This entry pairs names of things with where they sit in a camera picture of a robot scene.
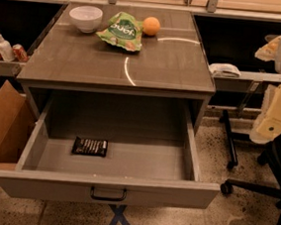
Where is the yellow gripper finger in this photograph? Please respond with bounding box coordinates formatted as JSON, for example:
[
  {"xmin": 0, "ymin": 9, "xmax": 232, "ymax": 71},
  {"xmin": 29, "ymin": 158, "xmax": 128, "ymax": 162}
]
[
  {"xmin": 254, "ymin": 36, "xmax": 281, "ymax": 62},
  {"xmin": 249, "ymin": 84, "xmax": 281, "ymax": 144}
]

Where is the black rxbar chocolate bar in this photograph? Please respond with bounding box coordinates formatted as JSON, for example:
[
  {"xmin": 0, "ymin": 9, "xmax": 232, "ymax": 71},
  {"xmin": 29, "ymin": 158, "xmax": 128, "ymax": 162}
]
[{"xmin": 71, "ymin": 138, "xmax": 108, "ymax": 158}]

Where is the grey cabinet with dark top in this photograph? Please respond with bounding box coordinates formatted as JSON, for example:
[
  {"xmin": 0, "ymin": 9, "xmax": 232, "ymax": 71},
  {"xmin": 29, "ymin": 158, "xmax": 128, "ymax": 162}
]
[{"xmin": 17, "ymin": 2, "xmax": 216, "ymax": 127}]

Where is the grey open drawer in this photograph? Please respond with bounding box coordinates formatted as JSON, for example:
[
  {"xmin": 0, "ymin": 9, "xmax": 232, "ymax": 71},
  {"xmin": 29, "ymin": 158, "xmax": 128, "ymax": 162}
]
[{"xmin": 0, "ymin": 91, "xmax": 219, "ymax": 209}]

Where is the white folded cloth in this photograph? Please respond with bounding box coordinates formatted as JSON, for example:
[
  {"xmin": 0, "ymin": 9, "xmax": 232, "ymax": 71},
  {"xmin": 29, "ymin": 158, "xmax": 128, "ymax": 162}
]
[{"xmin": 209, "ymin": 62, "xmax": 240, "ymax": 78}]

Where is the black rolling stand base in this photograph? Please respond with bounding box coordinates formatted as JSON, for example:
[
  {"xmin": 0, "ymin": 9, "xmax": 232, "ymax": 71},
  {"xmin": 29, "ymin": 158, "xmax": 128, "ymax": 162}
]
[{"xmin": 220, "ymin": 110, "xmax": 249, "ymax": 169}]

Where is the orange fruit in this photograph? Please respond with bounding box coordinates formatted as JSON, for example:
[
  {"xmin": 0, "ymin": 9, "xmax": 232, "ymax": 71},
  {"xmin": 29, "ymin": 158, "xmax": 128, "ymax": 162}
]
[{"xmin": 142, "ymin": 17, "xmax": 160, "ymax": 36}]

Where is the green snack bag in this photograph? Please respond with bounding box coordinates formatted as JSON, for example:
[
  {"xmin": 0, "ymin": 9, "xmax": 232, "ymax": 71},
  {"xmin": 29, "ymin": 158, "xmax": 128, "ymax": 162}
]
[{"xmin": 96, "ymin": 12, "xmax": 142, "ymax": 52}]

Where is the white ceramic bowl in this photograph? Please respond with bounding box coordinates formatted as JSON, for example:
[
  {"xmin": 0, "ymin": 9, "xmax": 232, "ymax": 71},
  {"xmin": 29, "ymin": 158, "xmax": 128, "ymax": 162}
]
[{"xmin": 69, "ymin": 6, "xmax": 103, "ymax": 33}]

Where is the red soda can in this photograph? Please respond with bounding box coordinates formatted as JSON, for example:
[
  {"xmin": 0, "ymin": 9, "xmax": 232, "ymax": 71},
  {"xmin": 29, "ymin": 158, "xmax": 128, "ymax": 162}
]
[{"xmin": 13, "ymin": 44, "xmax": 29, "ymax": 62}]

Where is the white pump bottle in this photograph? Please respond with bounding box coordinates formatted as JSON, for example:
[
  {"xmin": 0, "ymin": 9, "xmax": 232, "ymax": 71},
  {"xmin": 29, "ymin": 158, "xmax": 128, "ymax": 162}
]
[{"xmin": 0, "ymin": 34, "xmax": 15, "ymax": 62}]

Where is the brown cardboard box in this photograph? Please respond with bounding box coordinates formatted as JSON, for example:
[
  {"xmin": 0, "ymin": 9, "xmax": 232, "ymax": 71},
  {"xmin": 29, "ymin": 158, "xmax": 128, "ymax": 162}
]
[{"xmin": 0, "ymin": 80, "xmax": 37, "ymax": 170}]

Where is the black drawer handle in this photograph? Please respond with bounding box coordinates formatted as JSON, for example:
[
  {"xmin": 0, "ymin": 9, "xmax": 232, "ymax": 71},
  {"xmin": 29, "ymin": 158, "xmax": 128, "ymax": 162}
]
[{"xmin": 90, "ymin": 186, "xmax": 127, "ymax": 202}]

